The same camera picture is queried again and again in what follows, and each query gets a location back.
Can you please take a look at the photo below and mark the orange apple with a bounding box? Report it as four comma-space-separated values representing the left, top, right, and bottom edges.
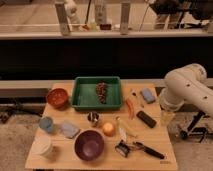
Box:
102, 122, 115, 137

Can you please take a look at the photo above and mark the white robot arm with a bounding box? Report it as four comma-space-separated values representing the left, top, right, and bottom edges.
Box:
159, 63, 213, 126

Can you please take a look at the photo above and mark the green plastic tray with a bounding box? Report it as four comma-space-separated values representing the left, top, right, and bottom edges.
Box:
71, 76, 123, 111

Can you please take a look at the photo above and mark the black rectangular block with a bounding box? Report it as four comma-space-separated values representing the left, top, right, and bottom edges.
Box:
136, 111, 157, 128

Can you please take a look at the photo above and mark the blue sponge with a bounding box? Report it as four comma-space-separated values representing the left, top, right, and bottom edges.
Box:
141, 88, 156, 104

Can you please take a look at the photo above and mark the orange carrot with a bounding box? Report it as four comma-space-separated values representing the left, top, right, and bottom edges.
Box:
125, 99, 134, 120

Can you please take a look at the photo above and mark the banana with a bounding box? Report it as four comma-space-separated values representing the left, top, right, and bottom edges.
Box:
116, 116, 137, 142

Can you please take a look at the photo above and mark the bunch of dark grapes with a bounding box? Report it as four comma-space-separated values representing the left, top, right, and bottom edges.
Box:
96, 82, 107, 104

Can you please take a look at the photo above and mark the small metal cup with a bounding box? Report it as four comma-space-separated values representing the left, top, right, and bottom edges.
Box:
87, 111, 99, 127

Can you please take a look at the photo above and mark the purple bowl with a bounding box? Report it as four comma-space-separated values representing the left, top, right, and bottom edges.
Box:
74, 130, 104, 161

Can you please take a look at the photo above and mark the blue folded cloth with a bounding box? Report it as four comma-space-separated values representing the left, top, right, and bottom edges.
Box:
60, 121, 80, 139

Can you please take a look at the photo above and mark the red bowl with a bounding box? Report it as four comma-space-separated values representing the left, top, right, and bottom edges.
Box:
46, 88, 69, 108

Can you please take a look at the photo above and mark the blue cup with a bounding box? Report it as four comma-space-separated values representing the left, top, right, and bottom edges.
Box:
39, 117, 54, 133

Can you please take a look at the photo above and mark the white cup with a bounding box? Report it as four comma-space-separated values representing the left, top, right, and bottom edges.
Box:
32, 136, 53, 158

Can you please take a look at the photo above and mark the black handled peeler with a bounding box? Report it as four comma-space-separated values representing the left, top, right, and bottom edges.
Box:
133, 142, 165, 159

